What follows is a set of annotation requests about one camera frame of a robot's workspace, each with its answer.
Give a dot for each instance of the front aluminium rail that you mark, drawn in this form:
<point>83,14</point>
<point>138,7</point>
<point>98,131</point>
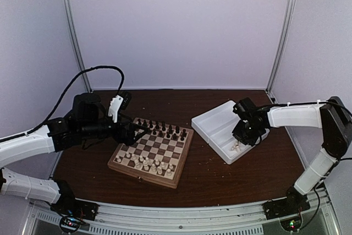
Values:
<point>249,218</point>

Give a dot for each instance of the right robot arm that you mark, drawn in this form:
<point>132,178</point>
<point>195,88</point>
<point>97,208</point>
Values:
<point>331,116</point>

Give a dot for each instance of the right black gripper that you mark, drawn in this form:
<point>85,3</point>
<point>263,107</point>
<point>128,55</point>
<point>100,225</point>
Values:
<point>237,134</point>

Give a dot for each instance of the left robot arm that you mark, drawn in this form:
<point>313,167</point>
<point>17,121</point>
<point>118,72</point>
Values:
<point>87,120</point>

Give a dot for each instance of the white tall piece carried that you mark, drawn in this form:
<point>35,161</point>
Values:
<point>146,164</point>

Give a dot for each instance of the dark knight right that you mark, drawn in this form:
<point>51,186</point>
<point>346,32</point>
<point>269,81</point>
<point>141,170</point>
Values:
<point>177,130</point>

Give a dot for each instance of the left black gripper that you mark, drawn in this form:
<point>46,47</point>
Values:
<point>128,139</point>

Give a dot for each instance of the wooden chess board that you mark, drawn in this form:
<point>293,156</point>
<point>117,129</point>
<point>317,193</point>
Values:
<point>155,147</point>

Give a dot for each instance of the dark queen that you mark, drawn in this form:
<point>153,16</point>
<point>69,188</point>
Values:
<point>157,125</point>

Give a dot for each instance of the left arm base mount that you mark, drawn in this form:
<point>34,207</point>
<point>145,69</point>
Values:
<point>74,209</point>

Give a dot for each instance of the right aluminium frame post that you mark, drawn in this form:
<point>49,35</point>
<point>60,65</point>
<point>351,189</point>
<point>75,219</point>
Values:
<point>288,15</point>

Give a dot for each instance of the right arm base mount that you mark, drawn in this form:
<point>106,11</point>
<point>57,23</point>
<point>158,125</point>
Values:
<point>290,205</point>

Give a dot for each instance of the white plastic tray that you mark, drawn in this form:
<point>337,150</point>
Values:
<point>215,127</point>

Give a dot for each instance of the pile of white chess pieces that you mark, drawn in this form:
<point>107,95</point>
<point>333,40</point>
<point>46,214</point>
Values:
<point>236,147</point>

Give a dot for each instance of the dark rook right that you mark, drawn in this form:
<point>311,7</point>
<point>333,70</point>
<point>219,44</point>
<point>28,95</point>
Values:
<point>184,133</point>

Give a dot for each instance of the white rook corner piece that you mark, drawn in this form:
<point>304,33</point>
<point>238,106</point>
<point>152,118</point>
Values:
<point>118,159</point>

